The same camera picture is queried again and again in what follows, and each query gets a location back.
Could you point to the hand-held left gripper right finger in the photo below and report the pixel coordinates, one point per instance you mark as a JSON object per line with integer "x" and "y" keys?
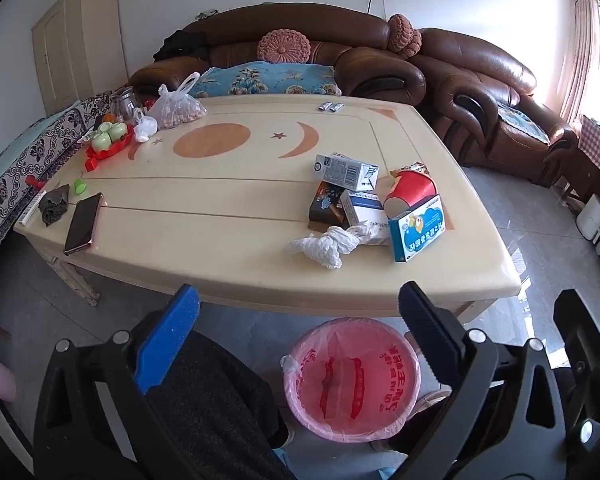
{"x": 430, "y": 330}

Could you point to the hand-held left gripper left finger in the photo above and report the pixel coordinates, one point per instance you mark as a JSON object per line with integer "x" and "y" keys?
{"x": 167, "y": 340}

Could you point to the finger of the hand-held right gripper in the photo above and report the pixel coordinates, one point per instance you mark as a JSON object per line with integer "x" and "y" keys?
{"x": 592, "y": 340}

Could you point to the pink trash bin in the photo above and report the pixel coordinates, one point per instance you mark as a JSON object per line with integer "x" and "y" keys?
{"x": 350, "y": 385}

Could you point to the blue medicine box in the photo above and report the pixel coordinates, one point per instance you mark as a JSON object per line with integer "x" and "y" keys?
{"x": 417, "y": 230}

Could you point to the white plastic bag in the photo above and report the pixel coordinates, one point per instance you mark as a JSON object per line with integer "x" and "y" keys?
{"x": 325, "y": 247}

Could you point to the white medicine box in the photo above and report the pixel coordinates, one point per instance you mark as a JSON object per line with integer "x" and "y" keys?
{"x": 362, "y": 207}

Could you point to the red paper cup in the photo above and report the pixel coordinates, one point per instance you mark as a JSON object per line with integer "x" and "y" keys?
{"x": 410, "y": 187}

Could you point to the white milk carton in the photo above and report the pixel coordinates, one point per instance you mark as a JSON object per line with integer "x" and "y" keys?
{"x": 340, "y": 170}

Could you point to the beige shoe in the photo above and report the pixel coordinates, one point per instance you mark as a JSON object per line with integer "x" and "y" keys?
{"x": 430, "y": 401}

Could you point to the person's left leg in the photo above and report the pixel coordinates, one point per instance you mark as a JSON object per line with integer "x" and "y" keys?
{"x": 215, "y": 400}

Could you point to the person's leg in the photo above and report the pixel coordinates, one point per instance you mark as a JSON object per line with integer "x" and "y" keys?
{"x": 215, "y": 400}
{"x": 420, "y": 427}

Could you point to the person's right leg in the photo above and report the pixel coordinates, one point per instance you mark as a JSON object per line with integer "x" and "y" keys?
{"x": 420, "y": 427}

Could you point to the white appliance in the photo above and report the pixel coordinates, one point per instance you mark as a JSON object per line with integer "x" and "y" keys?
{"x": 592, "y": 215}

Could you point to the black smartphone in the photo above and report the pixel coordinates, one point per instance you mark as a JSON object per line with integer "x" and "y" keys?
{"x": 82, "y": 224}

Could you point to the cream wooden coffee table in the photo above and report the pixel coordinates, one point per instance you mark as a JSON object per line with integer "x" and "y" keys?
{"x": 220, "y": 200}

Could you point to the black patterned box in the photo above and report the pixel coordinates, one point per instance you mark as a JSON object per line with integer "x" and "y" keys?
{"x": 325, "y": 205}

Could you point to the yellow snack wrapper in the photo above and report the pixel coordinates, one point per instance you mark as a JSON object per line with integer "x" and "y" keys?
{"x": 412, "y": 166}

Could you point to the light blue stool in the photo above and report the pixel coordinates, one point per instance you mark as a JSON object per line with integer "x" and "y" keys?
{"x": 285, "y": 466}

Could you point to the dark crumpled cloth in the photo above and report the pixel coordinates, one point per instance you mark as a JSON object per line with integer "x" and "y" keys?
{"x": 54, "y": 205}

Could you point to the white strip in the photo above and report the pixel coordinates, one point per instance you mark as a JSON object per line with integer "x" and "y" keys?
{"x": 32, "y": 207}

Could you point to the red tray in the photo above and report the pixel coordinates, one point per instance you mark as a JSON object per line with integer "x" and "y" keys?
{"x": 107, "y": 156}

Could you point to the small red object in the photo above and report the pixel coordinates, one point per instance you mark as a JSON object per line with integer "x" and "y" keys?
{"x": 32, "y": 181}

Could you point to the green teacup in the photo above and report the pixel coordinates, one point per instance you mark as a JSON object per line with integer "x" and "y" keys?
{"x": 119, "y": 130}
{"x": 100, "y": 142}

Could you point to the small knotted white bag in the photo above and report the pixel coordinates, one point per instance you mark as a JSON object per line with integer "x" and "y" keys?
{"x": 145, "y": 129}

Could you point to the blue armchair seat cover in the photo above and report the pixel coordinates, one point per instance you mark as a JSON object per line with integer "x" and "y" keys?
{"x": 522, "y": 122}

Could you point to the clear plastic bag of peanuts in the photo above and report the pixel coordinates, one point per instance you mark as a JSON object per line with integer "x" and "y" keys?
{"x": 180, "y": 110}

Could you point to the dark floral patterned blanket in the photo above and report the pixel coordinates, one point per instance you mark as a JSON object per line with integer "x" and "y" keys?
{"x": 20, "y": 160}

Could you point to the brown leather armchair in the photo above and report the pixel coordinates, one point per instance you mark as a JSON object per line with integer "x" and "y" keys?
{"x": 480, "y": 70}

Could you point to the brown leather sofa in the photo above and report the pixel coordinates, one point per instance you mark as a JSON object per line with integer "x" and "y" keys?
{"x": 360, "y": 65}

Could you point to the blue floral cushion cover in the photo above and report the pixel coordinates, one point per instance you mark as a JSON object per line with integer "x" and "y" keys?
{"x": 270, "y": 77}

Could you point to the pink striped curtain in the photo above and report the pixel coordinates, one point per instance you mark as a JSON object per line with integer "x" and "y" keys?
{"x": 582, "y": 50}

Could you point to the folded pink crochet cushion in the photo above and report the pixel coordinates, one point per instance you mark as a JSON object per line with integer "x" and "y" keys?
{"x": 404, "y": 36}

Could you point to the black clothing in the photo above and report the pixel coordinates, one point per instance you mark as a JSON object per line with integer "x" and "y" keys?
{"x": 180, "y": 45}

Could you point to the cream wardrobe cabinet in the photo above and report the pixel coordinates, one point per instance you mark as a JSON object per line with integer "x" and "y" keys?
{"x": 75, "y": 45}

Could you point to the round pink crochet cushion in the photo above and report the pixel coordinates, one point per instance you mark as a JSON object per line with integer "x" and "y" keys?
{"x": 284, "y": 47}

